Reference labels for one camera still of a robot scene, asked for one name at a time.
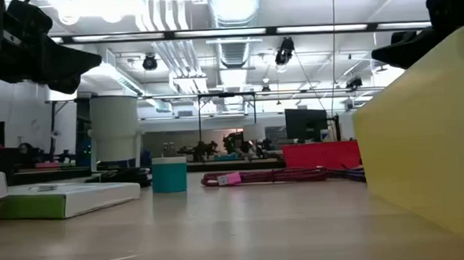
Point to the overhead light bar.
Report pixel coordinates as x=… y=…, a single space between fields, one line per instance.
x=169 y=35

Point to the yellow plastic tray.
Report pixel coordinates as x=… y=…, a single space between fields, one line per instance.
x=432 y=137

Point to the black ceiling spotlight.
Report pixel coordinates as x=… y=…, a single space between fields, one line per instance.
x=353 y=83
x=149 y=63
x=284 y=51

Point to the black aluminium table frame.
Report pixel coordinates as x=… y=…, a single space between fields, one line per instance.
x=237 y=166

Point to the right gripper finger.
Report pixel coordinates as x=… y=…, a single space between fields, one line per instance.
x=405 y=52

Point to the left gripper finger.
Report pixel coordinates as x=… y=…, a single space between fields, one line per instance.
x=64 y=66

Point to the silver ventilation duct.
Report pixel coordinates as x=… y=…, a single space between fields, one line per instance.
x=232 y=8

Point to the black computer monitor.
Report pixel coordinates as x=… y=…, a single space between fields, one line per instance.
x=304 y=123

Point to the red mesh basket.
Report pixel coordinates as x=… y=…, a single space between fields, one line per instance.
x=323 y=155

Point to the white lamp shade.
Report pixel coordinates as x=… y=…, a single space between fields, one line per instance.
x=253 y=132

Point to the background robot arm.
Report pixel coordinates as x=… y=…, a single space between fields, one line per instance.
x=234 y=143
x=199 y=151

